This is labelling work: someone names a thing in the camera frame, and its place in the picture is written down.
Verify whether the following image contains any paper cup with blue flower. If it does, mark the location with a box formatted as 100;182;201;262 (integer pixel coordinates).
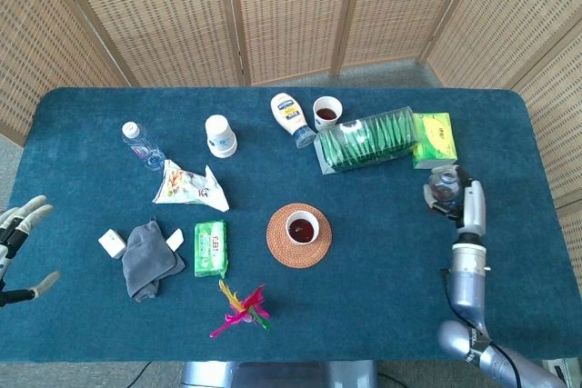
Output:
312;95;344;134

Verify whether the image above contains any clear box of green sachets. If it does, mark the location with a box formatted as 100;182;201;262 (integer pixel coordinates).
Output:
313;105;420;176

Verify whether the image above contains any paper cup with green flower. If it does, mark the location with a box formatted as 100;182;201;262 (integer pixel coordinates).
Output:
285;209;320;244

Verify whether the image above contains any clear water bottle white cap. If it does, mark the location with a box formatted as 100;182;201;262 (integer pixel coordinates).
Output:
121;121;166;173

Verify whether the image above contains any round woven rattan coaster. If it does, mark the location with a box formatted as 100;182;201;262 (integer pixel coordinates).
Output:
266;203;333;269

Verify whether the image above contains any stack of inverted paper cups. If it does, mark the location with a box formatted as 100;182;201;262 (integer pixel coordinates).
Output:
204;114;238;159

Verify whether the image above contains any white square box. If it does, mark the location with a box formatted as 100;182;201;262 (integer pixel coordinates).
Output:
97;228;127;260

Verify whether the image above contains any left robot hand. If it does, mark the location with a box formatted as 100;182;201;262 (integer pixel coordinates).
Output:
0;194;60;308

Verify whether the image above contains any blue tablecloth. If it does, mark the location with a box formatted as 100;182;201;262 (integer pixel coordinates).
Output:
0;86;582;364

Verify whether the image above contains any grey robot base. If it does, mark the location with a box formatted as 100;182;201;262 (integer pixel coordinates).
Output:
181;360;378;388

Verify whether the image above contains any small white flat box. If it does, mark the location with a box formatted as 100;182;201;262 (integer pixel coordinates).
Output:
165;228;185;252

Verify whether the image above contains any grey cloth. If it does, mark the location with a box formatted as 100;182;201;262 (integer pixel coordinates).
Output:
121;218;186;303

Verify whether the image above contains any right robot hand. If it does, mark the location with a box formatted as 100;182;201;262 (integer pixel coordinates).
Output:
422;164;487;237

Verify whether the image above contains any small dark bottle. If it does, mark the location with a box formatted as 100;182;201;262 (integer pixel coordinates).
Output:
426;164;463;206

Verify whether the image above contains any crumpled white snack bag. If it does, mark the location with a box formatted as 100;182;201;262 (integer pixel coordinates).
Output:
152;159;231;213

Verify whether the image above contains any colourful feather shuttlecock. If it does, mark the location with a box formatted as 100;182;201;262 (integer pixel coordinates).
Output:
209;278;271;339

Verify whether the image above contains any green tissue pack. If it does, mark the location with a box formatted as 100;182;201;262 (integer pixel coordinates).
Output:
194;219;228;279

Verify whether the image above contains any mayonnaise squeeze bottle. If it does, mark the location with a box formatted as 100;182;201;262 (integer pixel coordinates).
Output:
269;93;318;149

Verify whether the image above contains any green and yellow carton box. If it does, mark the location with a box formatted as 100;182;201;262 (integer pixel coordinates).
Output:
411;112;458;171

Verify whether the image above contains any black floor cable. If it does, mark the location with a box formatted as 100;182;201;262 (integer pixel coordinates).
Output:
125;362;154;388

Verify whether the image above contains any woven bamboo folding screen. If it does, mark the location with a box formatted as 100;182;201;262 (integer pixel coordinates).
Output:
0;0;582;271

